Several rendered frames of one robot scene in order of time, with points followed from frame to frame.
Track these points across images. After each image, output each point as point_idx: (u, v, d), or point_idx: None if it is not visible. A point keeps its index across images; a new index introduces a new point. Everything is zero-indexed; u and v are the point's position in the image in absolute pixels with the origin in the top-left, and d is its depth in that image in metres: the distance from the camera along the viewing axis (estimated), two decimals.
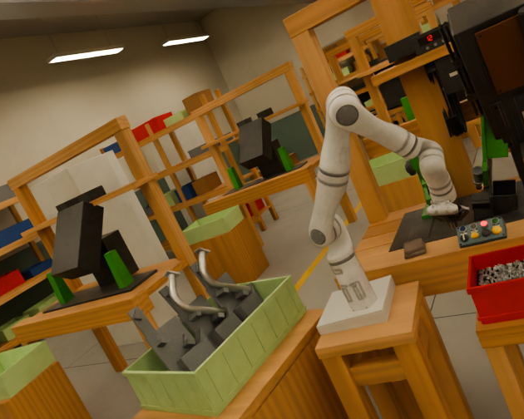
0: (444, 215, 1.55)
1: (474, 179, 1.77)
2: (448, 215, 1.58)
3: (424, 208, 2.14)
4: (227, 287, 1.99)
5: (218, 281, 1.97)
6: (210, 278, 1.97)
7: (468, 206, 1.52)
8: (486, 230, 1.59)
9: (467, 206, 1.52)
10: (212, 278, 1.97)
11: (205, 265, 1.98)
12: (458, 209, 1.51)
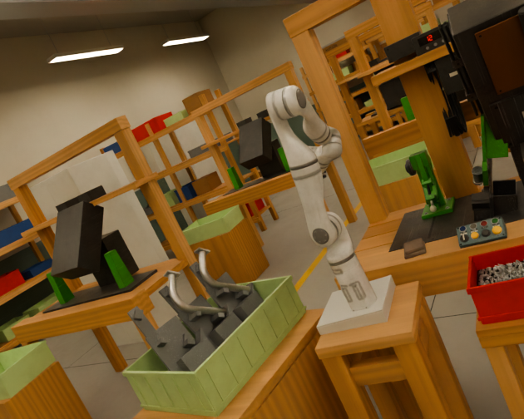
0: None
1: (474, 179, 1.77)
2: None
3: (424, 208, 2.14)
4: (227, 287, 1.99)
5: (218, 281, 1.97)
6: (210, 278, 1.97)
7: None
8: (486, 230, 1.59)
9: None
10: (212, 278, 1.97)
11: (205, 265, 1.98)
12: None
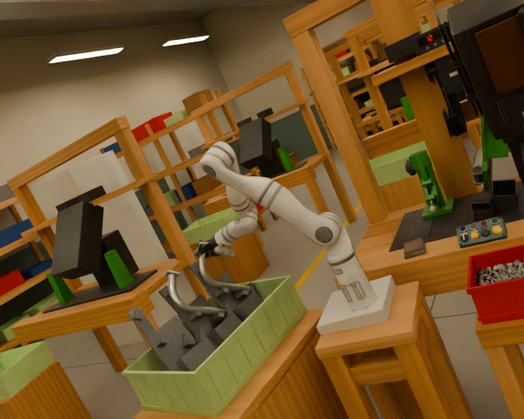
0: (208, 250, 1.94)
1: (474, 179, 1.77)
2: (203, 248, 1.97)
3: (424, 208, 2.14)
4: (227, 287, 1.99)
5: (218, 281, 1.97)
6: (210, 278, 1.97)
7: None
8: (486, 230, 1.59)
9: None
10: (212, 278, 1.97)
11: (205, 266, 1.98)
12: None
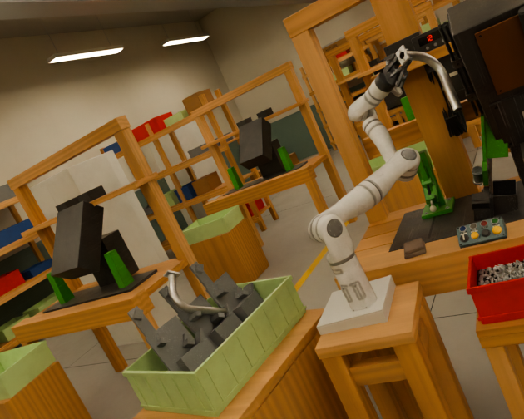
0: (397, 66, 1.72)
1: (474, 179, 1.77)
2: (396, 59, 1.68)
3: (424, 208, 2.14)
4: None
5: (437, 73, 1.67)
6: (432, 64, 1.67)
7: (397, 86, 1.69)
8: (486, 230, 1.59)
9: (397, 86, 1.69)
10: (432, 66, 1.67)
11: (418, 60, 1.66)
12: (397, 81, 1.72)
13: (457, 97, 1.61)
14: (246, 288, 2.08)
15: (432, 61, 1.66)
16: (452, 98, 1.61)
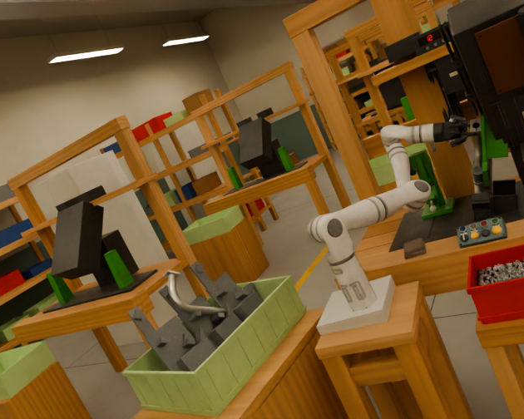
0: None
1: (474, 179, 1.77)
2: (464, 124, 1.83)
3: (424, 208, 2.14)
4: None
5: (475, 158, 1.88)
6: (478, 150, 1.87)
7: (450, 144, 1.82)
8: (486, 230, 1.59)
9: (450, 144, 1.82)
10: (476, 150, 1.87)
11: (476, 138, 1.84)
12: (449, 140, 1.85)
13: (482, 186, 1.82)
14: (246, 288, 2.08)
15: (480, 146, 1.87)
16: (481, 184, 1.82)
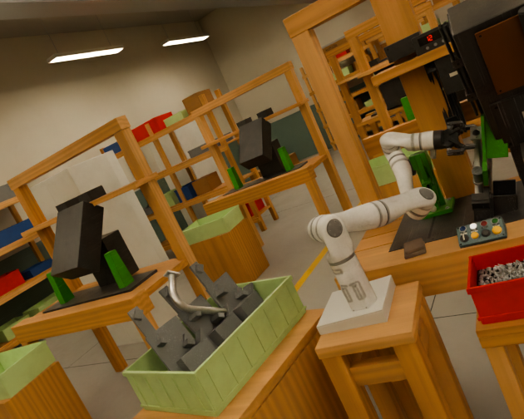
0: None
1: (474, 179, 1.77)
2: (462, 127, 1.83)
3: None
4: None
5: (475, 165, 1.86)
6: (478, 157, 1.86)
7: (446, 152, 1.81)
8: (486, 230, 1.59)
9: (446, 151, 1.81)
10: (476, 158, 1.86)
11: (476, 145, 1.83)
12: (449, 147, 1.84)
13: None
14: (246, 288, 2.08)
15: (480, 154, 1.85)
16: (481, 192, 1.80)
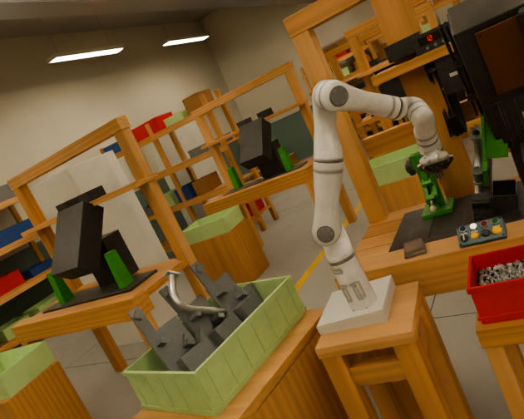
0: (432, 167, 1.68)
1: (474, 179, 1.77)
2: (434, 167, 1.72)
3: (424, 208, 2.14)
4: None
5: (475, 165, 1.86)
6: (478, 157, 1.86)
7: (452, 154, 1.67)
8: (486, 230, 1.59)
9: (451, 154, 1.67)
10: (476, 158, 1.86)
11: (476, 145, 1.83)
12: None
13: None
14: (246, 288, 2.08)
15: (480, 154, 1.85)
16: (481, 192, 1.80)
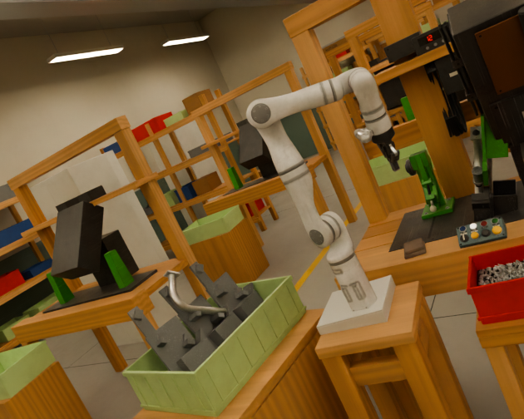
0: (382, 150, 1.56)
1: (474, 179, 1.77)
2: None
3: (424, 208, 2.14)
4: None
5: (475, 165, 1.86)
6: (478, 157, 1.86)
7: (397, 151, 1.49)
8: (486, 230, 1.59)
9: (397, 150, 1.49)
10: (476, 158, 1.86)
11: (476, 145, 1.83)
12: (387, 147, 1.51)
13: None
14: (246, 288, 2.08)
15: (480, 154, 1.85)
16: (481, 192, 1.80)
